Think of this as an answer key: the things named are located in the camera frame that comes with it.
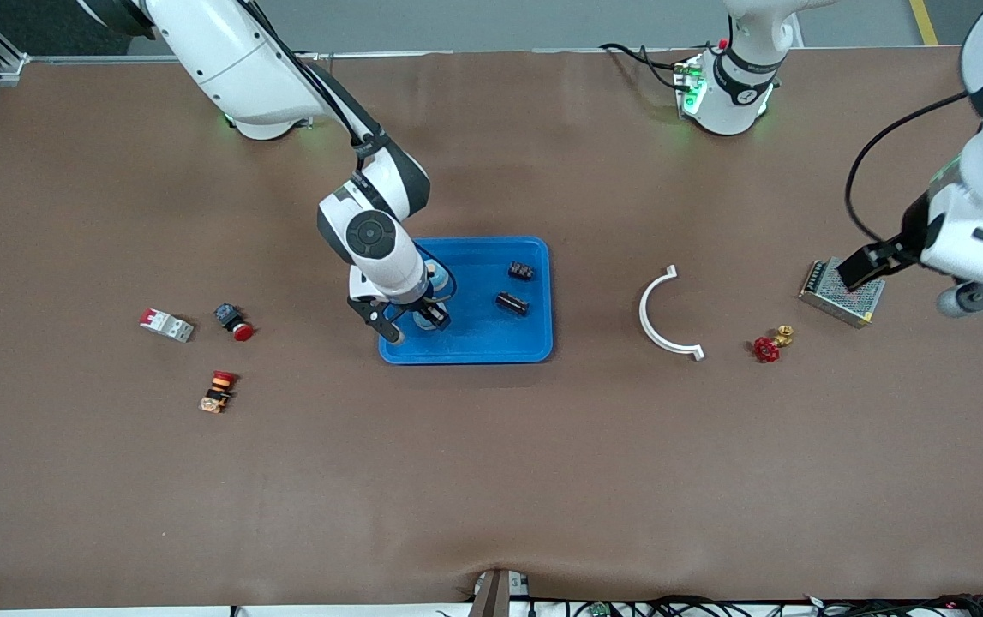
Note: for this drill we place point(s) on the blue plastic tray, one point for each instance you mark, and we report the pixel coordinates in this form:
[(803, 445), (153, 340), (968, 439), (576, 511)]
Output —
[(482, 338)]

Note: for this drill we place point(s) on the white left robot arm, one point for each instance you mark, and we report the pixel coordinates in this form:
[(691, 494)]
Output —
[(735, 94)]

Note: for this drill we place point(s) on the short black electrolytic capacitor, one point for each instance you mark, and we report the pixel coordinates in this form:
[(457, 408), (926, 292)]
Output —
[(521, 272)]

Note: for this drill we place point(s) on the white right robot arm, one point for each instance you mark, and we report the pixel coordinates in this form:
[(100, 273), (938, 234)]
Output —
[(234, 60)]

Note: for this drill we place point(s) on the red orange emergency stop switch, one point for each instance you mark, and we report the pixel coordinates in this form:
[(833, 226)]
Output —
[(218, 392)]

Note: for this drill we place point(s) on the blue desk bell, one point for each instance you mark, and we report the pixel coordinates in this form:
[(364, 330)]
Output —
[(419, 320), (437, 276)]

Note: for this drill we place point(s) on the brass valve red handwheel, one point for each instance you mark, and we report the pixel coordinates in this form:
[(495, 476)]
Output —
[(766, 349)]

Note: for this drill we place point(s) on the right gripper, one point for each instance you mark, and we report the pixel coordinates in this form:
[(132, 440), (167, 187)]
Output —
[(431, 318)]

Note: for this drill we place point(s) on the white red circuit breaker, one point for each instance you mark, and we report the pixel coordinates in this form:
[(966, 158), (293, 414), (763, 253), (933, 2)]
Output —
[(167, 326)]

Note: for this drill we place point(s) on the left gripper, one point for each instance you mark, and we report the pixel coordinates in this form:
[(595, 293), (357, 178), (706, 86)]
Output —
[(892, 251)]

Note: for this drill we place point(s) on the brown table cover mat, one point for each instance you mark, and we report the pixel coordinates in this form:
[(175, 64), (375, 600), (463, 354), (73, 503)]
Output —
[(491, 480)]

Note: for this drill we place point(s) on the grey metal mount bracket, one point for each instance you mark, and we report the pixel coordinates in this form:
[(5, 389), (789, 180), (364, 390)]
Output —
[(495, 596)]

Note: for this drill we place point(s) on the metal mesh power supply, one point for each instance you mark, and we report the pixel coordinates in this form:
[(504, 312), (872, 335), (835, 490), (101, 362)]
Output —
[(851, 306)]

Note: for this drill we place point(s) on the red mushroom push button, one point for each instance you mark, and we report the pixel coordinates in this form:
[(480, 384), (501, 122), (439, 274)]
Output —
[(232, 320)]

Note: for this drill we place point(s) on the white curved plastic bracket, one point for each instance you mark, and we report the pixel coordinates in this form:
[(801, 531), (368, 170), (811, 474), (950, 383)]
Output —
[(643, 313)]

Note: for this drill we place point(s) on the long black electrolytic capacitor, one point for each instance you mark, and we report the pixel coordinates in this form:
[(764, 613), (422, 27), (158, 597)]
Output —
[(512, 303)]

